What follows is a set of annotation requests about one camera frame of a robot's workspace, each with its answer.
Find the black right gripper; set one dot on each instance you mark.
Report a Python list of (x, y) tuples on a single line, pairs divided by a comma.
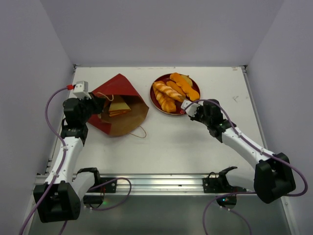
[(196, 115)]

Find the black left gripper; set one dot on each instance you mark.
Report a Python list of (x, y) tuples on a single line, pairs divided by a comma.
[(97, 103)]

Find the long orange lumpy bread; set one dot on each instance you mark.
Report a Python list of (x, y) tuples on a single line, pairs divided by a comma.
[(184, 85)]

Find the fake sandwich slice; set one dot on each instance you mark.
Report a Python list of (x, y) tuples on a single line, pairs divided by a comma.
[(118, 106)]

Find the long twisted glazed bread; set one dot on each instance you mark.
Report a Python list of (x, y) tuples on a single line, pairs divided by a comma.
[(167, 103)]

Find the red paper bag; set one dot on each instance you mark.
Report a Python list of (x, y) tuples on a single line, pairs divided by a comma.
[(125, 123)]

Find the orange croissant bread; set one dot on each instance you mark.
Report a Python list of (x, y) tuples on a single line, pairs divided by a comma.
[(169, 91)]

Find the round seeded bread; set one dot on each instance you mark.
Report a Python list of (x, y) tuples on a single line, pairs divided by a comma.
[(188, 80)]

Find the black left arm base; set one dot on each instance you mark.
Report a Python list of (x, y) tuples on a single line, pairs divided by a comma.
[(94, 198)]

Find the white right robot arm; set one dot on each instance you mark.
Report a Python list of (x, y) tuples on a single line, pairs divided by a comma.
[(273, 177)]

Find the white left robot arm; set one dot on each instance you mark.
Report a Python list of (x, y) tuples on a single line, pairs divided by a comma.
[(59, 197)]

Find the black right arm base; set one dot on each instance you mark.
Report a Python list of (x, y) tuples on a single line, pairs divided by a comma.
[(218, 183)]

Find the round red tray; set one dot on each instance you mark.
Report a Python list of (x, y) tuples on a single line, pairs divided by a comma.
[(164, 79)]

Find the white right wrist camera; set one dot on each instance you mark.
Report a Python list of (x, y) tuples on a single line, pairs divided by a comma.
[(189, 108)]

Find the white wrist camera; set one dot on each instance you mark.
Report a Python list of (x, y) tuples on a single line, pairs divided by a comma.
[(80, 90), (189, 108)]

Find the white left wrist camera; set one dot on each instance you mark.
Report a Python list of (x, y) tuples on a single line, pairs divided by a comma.
[(80, 90)]

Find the aluminium front rail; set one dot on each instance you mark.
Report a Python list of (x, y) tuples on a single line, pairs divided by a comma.
[(160, 184)]

